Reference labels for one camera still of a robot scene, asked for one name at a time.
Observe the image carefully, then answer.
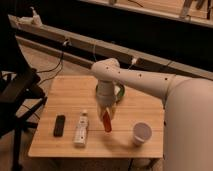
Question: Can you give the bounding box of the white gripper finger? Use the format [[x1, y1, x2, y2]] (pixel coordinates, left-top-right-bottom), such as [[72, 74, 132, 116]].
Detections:
[[109, 105, 116, 120], [97, 107, 106, 121]]

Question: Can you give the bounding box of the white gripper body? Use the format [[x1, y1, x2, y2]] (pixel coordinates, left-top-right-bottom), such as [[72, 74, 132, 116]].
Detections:
[[96, 80, 116, 107]]

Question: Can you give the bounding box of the red pepper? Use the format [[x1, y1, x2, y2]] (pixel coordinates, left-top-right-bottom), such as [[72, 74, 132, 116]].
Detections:
[[103, 111, 112, 132]]

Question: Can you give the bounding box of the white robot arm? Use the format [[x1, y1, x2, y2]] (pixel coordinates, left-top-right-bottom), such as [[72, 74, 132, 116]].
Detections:
[[91, 58, 213, 171]]

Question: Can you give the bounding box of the green plate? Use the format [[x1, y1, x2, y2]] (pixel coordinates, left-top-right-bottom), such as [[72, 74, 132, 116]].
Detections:
[[95, 83, 126, 104]]

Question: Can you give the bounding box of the white squeeze bottle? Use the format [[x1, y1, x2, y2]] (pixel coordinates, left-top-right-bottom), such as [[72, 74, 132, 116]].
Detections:
[[74, 110, 89, 147]]

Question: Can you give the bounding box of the black rectangular remote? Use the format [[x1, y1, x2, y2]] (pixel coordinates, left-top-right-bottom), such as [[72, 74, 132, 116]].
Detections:
[[53, 115, 65, 137]]

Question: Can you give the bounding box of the black chair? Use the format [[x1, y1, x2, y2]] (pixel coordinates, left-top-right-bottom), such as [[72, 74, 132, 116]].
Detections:
[[0, 9, 47, 171]]

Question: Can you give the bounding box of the grey metal rail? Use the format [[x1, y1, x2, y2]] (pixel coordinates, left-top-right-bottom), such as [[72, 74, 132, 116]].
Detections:
[[9, 15, 213, 80]]

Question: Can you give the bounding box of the white power adapter on rail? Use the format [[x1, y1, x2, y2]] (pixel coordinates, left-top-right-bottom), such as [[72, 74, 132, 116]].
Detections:
[[18, 6, 43, 27]]

